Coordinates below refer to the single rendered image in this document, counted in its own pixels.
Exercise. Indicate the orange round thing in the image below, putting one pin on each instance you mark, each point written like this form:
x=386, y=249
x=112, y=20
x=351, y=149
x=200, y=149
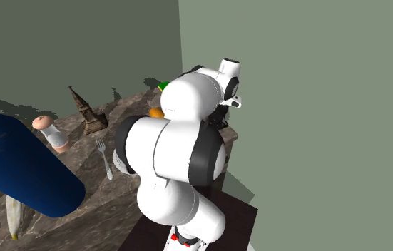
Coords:
x=155, y=113

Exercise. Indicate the large blue cylinder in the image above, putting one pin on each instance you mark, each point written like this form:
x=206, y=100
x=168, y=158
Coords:
x=18, y=163

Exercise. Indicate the silver fork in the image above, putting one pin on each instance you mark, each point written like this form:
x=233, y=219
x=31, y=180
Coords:
x=104, y=158

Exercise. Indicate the pale pointed long vegetable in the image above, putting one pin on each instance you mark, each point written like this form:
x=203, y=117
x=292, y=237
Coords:
x=13, y=215

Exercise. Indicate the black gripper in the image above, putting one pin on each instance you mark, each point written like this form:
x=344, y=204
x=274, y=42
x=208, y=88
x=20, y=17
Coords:
x=219, y=117

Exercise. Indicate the dark robot stand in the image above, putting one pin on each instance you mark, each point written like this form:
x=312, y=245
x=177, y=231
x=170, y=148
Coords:
x=232, y=215

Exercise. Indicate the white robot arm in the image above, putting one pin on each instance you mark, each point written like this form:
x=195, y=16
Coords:
x=178, y=149

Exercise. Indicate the brown tower figure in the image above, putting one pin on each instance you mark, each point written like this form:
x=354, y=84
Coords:
x=90, y=118

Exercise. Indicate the green thing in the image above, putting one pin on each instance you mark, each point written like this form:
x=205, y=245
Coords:
x=163, y=86

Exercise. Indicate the white and tan grinder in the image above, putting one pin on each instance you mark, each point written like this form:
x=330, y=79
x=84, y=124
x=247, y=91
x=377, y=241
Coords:
x=54, y=135

